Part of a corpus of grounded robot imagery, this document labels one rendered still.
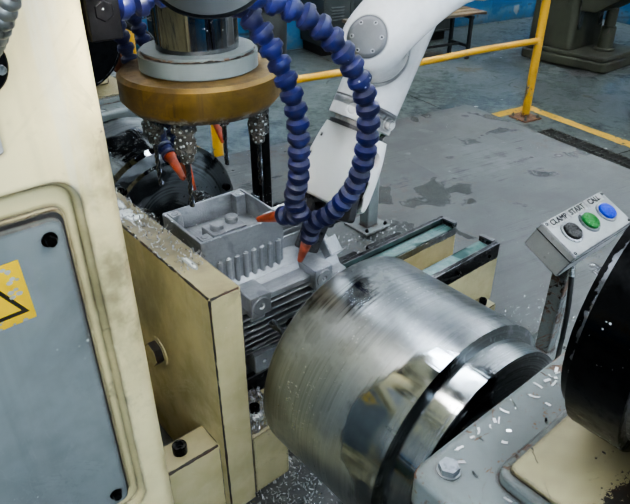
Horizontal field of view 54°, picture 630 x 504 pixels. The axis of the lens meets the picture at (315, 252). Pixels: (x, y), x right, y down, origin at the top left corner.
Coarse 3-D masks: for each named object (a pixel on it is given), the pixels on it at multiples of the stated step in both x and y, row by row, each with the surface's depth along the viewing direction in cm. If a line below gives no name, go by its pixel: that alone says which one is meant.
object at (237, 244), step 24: (168, 216) 78; (192, 216) 82; (216, 216) 84; (240, 216) 84; (192, 240) 74; (216, 240) 73; (240, 240) 76; (264, 240) 78; (216, 264) 75; (240, 264) 77; (264, 264) 80
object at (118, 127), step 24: (120, 120) 103; (120, 144) 95; (144, 144) 94; (120, 168) 91; (144, 168) 92; (168, 168) 95; (192, 168) 98; (216, 168) 101; (120, 192) 91; (144, 192) 94; (168, 192) 96; (216, 192) 103
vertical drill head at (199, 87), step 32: (160, 32) 63; (192, 32) 62; (224, 32) 63; (128, 64) 69; (160, 64) 62; (192, 64) 62; (224, 64) 63; (256, 64) 67; (128, 96) 63; (160, 96) 61; (192, 96) 61; (224, 96) 61; (256, 96) 64; (160, 128) 71; (192, 128) 65; (224, 128) 78; (256, 128) 71; (192, 160) 67; (192, 192) 69
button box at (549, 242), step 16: (576, 208) 94; (592, 208) 96; (544, 224) 90; (560, 224) 91; (576, 224) 92; (608, 224) 94; (624, 224) 96; (528, 240) 93; (544, 240) 91; (560, 240) 89; (576, 240) 90; (592, 240) 91; (608, 240) 96; (544, 256) 92; (560, 256) 89; (576, 256) 88; (560, 272) 91
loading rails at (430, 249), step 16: (432, 224) 122; (448, 224) 122; (400, 240) 117; (416, 240) 118; (432, 240) 119; (448, 240) 122; (480, 240) 117; (352, 256) 111; (368, 256) 113; (400, 256) 114; (416, 256) 117; (432, 256) 121; (448, 256) 113; (464, 256) 113; (480, 256) 112; (496, 256) 116; (432, 272) 108; (448, 272) 107; (464, 272) 111; (480, 272) 115; (464, 288) 113; (480, 288) 117; (256, 384) 85
